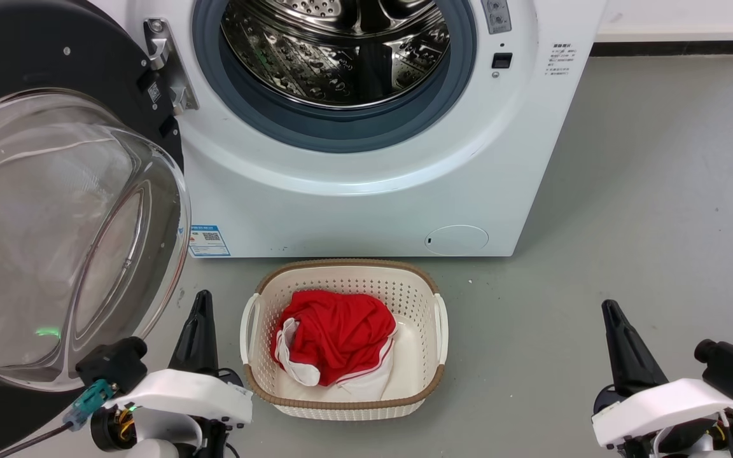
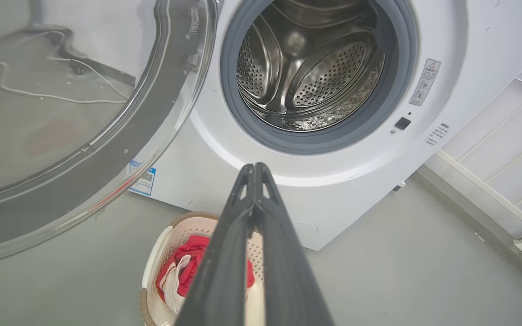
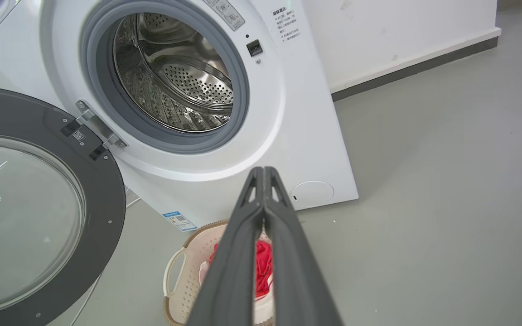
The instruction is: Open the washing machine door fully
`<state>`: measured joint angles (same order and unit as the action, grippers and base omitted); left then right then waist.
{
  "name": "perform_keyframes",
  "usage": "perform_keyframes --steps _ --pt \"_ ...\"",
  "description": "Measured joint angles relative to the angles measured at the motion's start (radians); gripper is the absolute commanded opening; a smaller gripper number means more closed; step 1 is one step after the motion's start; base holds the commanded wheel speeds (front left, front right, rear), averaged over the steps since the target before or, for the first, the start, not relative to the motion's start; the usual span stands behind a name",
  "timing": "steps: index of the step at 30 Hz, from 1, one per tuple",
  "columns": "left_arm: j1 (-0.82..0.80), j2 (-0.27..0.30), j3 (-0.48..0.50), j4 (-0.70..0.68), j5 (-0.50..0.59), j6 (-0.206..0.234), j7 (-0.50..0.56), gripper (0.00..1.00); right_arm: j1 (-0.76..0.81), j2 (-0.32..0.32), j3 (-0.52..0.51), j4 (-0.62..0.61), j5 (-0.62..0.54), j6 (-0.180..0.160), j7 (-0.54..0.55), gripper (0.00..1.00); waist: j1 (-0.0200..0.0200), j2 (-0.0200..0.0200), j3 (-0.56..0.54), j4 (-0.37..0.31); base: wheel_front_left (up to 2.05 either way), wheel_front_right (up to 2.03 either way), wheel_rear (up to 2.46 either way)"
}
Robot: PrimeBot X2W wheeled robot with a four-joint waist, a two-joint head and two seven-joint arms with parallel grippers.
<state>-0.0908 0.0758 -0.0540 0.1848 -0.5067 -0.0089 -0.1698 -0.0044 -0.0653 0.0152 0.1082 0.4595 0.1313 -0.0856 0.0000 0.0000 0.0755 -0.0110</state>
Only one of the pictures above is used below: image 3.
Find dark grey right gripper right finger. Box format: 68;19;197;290
264;166;344;326

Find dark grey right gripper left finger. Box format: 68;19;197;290
186;166;266;326

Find round black glass washer door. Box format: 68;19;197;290
0;85;127;326

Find white front-load washing machine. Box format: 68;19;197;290
0;0;360;232

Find metal door hinge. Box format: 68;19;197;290
75;99;128;149

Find perforated steel washing drum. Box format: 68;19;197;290
113;12;235;133

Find red and white garment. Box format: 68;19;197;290
208;240;274;300

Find cream plastic laundry basket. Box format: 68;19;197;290
163;220;276;326

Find blue energy label sticker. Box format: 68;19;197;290
162;210;198;233

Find round white filter cover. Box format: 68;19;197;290
290;180;335;208

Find black text warning label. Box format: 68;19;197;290
271;6;302;43

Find grey instruction label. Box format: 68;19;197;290
203;0;246;32

